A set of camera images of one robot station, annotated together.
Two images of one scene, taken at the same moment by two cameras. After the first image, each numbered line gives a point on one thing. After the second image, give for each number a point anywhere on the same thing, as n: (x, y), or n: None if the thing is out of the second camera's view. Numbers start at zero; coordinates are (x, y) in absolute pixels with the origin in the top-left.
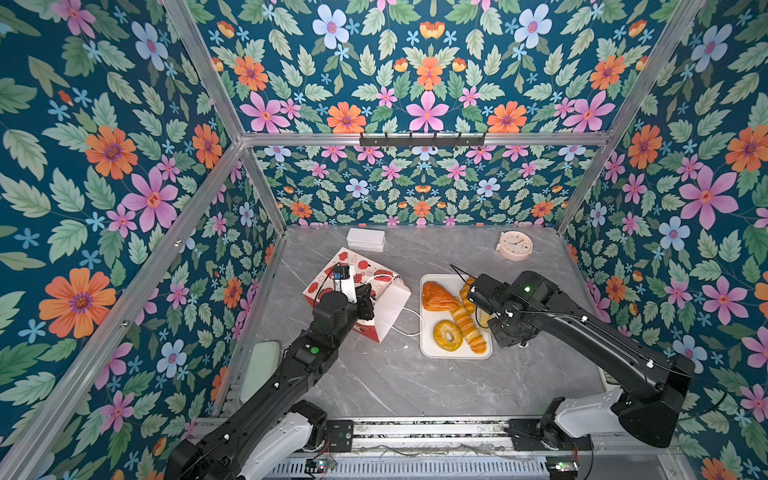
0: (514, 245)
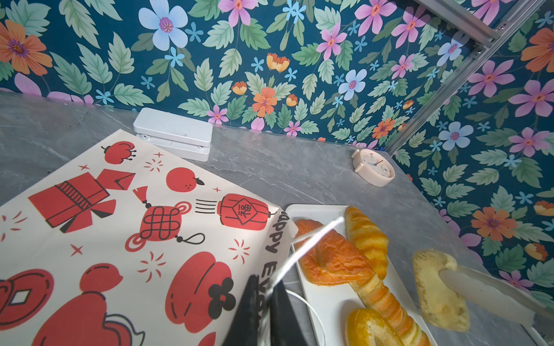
0: (373, 168)
